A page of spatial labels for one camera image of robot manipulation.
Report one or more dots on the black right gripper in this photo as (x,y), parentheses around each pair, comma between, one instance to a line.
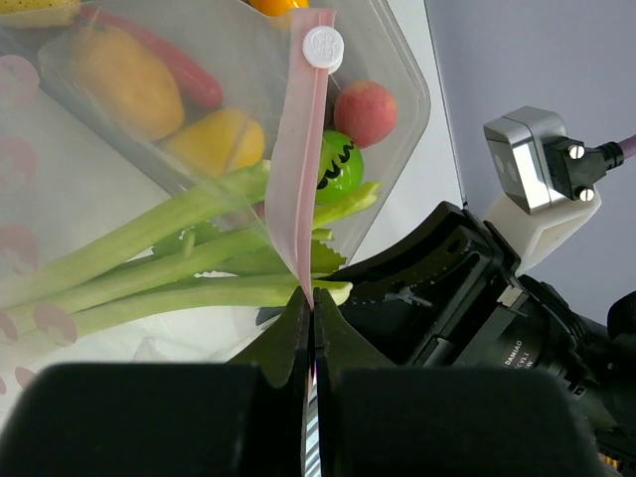
(430,300)

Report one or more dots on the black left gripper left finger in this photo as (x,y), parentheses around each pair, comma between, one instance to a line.
(245,417)

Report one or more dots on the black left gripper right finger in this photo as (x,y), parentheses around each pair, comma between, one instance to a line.
(378,419)

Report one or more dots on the green celery bunch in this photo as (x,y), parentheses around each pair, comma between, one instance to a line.
(205,247)

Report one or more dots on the clear zip top bag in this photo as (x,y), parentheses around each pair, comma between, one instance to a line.
(182,335)

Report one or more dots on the clear plastic food bin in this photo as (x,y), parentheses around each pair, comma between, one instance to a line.
(71,174)

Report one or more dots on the green toy watermelon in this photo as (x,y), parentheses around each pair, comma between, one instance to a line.
(341,169)

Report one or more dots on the pink peach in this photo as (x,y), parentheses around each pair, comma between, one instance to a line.
(365,111)

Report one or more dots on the yellow bell pepper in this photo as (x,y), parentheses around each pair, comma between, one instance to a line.
(224,140)

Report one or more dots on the red chili pepper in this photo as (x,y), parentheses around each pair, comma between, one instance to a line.
(195,82)

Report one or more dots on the orange yellow mango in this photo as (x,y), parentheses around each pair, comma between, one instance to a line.
(276,8)

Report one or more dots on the orange tangerine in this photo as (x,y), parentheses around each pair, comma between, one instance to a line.
(128,81)

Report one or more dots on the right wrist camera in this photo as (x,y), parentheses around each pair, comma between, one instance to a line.
(548,180)

